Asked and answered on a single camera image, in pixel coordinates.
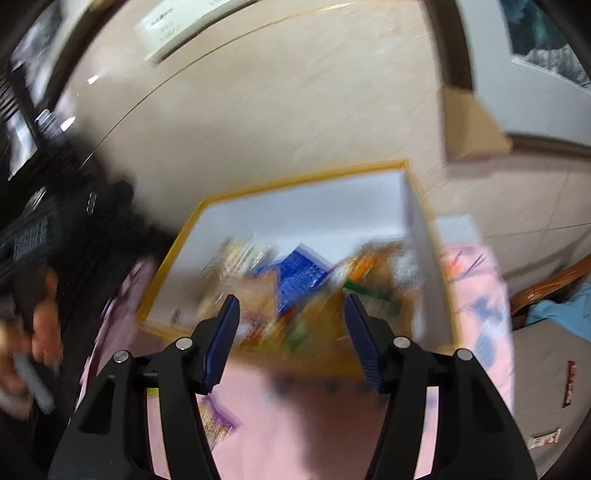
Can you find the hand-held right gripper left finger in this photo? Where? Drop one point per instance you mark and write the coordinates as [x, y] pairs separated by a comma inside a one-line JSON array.
[[221, 341]]

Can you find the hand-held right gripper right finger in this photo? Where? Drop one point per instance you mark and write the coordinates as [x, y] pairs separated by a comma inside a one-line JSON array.
[[364, 346]]

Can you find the clear green-label peanut packet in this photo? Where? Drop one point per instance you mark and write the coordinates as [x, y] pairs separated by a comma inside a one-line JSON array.
[[369, 265]]

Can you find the blue snack packet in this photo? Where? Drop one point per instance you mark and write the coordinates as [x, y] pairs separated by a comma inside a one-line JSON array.
[[295, 272]]

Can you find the yellow cardboard box white inside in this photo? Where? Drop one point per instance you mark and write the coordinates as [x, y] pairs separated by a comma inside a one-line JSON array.
[[300, 212]]

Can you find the person's left hand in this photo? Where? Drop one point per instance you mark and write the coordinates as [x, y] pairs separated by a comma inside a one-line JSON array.
[[46, 332]]

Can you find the black knit cloth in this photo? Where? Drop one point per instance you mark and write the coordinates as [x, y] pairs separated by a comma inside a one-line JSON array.
[[106, 240]]

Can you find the purple snack packet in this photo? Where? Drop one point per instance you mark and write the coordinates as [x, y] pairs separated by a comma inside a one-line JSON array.
[[217, 422]]

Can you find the pink printed blanket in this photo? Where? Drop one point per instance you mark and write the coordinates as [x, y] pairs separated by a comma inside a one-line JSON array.
[[300, 415]]

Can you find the dark framed monochrome picture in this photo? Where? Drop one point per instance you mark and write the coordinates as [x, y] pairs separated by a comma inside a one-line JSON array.
[[18, 134]]

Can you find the pale grey cloth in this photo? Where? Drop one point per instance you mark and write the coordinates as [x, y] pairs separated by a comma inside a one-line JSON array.
[[461, 230]]

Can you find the grey seat cushion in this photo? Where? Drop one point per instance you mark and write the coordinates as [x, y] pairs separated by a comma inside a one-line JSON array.
[[535, 378]]

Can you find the wooden chair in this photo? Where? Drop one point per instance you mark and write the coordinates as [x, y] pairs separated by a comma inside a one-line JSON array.
[[549, 284]]

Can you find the blue cloth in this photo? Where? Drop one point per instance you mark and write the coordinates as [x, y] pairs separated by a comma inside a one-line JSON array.
[[563, 311]]

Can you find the white red snack packet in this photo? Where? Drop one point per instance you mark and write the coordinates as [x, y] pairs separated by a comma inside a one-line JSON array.
[[545, 438]]

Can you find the red snack bar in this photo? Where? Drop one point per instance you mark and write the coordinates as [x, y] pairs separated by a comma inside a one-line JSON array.
[[570, 383]]

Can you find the brown cardboard box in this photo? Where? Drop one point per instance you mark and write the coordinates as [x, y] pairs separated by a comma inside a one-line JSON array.
[[471, 124]]

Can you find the white power strip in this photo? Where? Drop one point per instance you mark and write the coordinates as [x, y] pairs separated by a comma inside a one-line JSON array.
[[175, 25]]

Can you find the black and white wall picture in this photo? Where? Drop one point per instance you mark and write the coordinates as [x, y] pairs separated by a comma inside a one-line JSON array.
[[39, 41]]

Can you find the teal wall painting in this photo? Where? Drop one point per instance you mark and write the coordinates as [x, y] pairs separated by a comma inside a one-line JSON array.
[[545, 37]]

